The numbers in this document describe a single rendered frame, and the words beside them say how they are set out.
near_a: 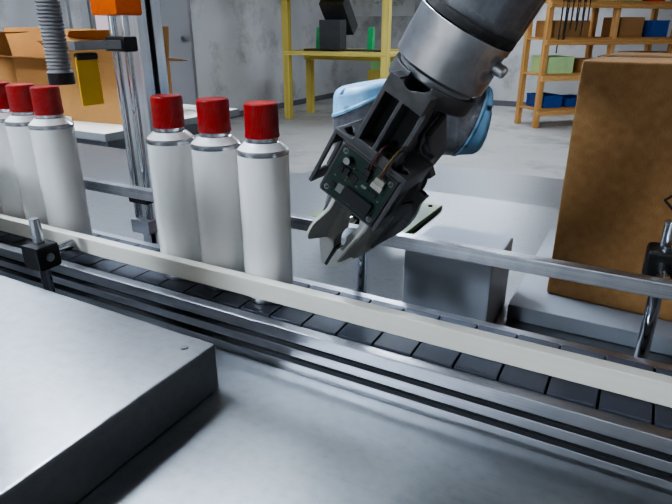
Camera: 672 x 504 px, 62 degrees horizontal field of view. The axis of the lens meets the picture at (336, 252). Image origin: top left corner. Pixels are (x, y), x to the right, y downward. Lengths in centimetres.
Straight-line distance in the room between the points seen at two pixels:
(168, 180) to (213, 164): 7
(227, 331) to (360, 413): 17
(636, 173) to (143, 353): 53
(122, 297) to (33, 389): 21
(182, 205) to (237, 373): 19
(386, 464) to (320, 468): 5
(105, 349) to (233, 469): 17
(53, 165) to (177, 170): 20
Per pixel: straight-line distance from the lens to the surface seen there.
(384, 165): 43
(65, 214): 80
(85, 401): 49
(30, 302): 68
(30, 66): 298
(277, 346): 57
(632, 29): 819
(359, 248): 53
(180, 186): 63
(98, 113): 258
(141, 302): 68
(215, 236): 61
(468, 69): 42
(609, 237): 69
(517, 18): 42
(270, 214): 56
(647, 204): 68
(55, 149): 78
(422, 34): 43
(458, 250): 53
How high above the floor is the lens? 115
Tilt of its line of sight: 22 degrees down
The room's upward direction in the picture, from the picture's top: straight up
